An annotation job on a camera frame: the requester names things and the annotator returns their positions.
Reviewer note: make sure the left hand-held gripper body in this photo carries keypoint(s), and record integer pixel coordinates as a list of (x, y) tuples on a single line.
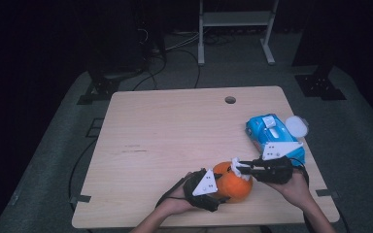
[(204, 187)]

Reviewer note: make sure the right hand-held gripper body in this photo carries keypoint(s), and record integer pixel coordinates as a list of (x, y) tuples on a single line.
[(277, 171)]

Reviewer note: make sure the white wet wipe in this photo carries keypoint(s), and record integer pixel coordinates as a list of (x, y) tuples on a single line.
[(235, 164)]

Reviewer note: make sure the orange mango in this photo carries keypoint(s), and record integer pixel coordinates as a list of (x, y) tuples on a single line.
[(236, 189)]

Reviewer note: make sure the blue wet wipes pack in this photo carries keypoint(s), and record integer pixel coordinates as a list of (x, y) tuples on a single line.
[(255, 129)]

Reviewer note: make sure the person's right hand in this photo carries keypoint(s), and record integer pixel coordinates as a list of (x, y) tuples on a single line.
[(293, 192)]

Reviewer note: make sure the person's left hand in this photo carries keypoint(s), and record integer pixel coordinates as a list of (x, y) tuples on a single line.
[(176, 205)]

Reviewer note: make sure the grey floor tape strip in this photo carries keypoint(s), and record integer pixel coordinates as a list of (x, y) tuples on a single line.
[(81, 198), (327, 193)]

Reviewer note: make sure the black stand base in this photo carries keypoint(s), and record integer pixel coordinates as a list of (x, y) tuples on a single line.
[(102, 87), (320, 85)]

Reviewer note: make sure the white metal stand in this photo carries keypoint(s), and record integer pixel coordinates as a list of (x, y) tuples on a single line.
[(236, 18)]

